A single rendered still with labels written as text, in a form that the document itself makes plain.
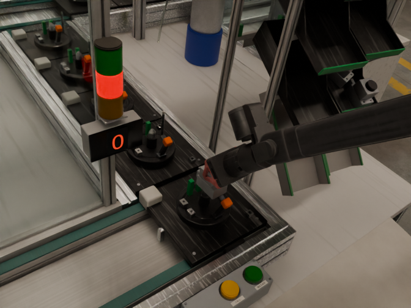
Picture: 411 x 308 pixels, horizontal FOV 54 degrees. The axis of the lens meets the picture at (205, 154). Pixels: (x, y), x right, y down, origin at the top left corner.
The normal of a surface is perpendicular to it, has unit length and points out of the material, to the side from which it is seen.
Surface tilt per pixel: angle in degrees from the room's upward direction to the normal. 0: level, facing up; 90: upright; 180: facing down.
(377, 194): 0
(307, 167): 45
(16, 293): 0
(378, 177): 0
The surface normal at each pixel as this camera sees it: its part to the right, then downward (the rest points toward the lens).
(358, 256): 0.12, -0.74
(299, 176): 0.40, -0.08
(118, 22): 0.59, 0.58
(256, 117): 0.52, -0.33
